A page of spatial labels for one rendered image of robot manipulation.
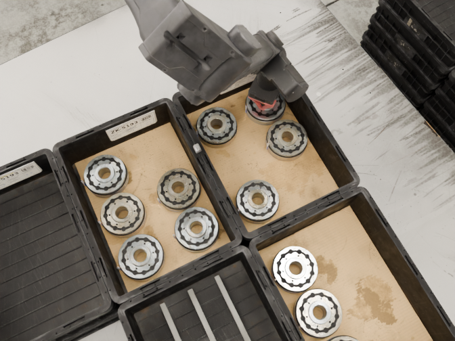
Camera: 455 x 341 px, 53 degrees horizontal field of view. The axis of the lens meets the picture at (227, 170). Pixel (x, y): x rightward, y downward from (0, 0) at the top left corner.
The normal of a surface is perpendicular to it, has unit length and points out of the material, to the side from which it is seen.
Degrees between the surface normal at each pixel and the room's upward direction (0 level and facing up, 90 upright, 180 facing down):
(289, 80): 34
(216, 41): 68
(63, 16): 0
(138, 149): 0
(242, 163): 0
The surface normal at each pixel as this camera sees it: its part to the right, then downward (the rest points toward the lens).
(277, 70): -0.46, -0.03
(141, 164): 0.01, -0.36
